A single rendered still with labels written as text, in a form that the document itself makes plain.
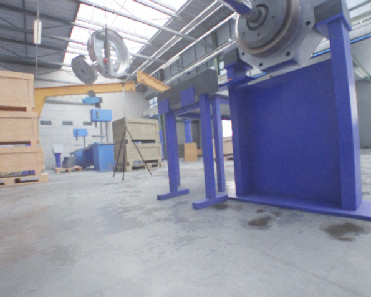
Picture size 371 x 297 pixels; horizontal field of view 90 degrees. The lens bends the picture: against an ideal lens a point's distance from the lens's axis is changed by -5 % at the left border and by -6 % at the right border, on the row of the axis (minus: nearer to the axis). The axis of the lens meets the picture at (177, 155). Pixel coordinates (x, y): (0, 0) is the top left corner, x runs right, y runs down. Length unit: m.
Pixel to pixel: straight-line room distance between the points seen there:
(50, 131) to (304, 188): 13.43
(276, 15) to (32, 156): 4.20
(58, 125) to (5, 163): 9.66
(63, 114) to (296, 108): 13.51
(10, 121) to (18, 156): 0.64
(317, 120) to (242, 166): 0.54
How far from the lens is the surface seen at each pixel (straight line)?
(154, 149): 5.45
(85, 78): 1.61
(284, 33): 1.32
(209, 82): 1.32
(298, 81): 1.46
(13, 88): 4.79
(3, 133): 4.59
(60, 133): 13.93
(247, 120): 1.58
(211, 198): 1.34
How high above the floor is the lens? 0.35
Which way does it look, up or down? 1 degrees down
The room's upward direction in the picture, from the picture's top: 4 degrees counter-clockwise
